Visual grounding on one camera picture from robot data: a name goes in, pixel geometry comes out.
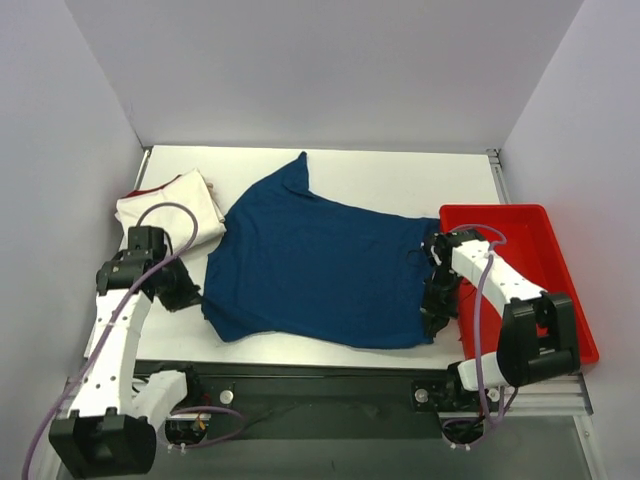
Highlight blue printed t-shirt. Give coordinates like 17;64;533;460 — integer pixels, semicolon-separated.
201;154;440;349

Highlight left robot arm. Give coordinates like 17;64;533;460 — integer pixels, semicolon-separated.
49;226;203;479

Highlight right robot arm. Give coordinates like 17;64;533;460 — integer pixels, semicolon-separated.
420;229;581;408

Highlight folded white t-shirt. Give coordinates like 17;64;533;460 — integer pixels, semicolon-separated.
115;169;226;250

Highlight red plastic bin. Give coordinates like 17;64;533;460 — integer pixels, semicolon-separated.
439;204;600;365

